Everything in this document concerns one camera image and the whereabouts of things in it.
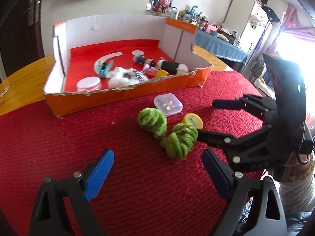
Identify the black white fuzzy roll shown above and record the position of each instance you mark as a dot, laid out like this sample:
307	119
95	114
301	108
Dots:
172	67

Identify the white wardrobe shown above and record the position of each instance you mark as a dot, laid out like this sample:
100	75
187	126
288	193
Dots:
248	20

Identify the yellow round lid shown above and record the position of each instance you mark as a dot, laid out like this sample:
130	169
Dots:
193	119

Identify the orange cardboard box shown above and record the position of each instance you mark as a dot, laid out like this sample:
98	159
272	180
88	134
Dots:
79	45

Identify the pink plush rabbit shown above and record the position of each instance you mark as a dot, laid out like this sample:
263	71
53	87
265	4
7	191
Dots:
161	6

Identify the person's right hand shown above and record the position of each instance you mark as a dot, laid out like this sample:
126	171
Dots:
296	169

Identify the dark brown door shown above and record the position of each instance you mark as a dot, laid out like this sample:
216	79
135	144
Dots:
21	38

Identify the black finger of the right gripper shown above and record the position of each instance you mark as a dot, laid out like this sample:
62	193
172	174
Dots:
215	139
228	104

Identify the round white pink compact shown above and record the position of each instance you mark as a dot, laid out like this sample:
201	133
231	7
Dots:
89	84

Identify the clear small plastic box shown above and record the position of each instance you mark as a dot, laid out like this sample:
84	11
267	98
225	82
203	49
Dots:
168	104

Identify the blue covered side table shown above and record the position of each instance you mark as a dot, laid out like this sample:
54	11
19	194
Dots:
220	48

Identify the red knitted table cloth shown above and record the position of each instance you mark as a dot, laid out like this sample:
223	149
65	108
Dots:
145	193

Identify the teal plastic clothes clip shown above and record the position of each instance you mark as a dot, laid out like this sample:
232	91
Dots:
104	68

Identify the white fluffy plush toy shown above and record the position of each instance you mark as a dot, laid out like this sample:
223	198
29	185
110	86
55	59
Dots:
125	77

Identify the green yarn ball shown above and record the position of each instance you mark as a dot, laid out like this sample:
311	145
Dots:
180	141
154	121

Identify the small white sticker on table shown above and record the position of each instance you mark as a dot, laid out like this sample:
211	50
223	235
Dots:
4	91

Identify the dark small doll figurine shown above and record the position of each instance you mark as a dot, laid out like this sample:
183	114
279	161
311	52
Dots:
143	60

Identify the left gripper dark blue right finger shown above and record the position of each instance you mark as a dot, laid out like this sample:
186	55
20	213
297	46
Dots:
220	174

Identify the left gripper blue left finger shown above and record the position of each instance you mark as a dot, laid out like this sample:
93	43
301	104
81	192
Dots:
96	174

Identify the pink yellow doll figurine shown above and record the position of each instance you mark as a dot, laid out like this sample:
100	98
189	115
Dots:
152	72

